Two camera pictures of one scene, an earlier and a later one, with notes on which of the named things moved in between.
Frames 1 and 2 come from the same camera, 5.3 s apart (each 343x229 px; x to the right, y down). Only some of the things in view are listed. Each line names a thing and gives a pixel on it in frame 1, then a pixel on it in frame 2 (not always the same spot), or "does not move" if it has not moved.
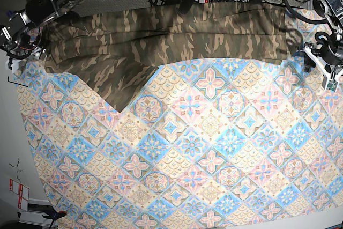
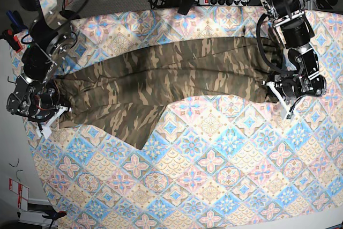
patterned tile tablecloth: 206,143 does not move
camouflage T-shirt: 117,51 to 120,96
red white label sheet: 23,192 does not move
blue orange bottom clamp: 54,215 does not move
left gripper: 22,45 to 36,101
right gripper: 328,56 to 293,86
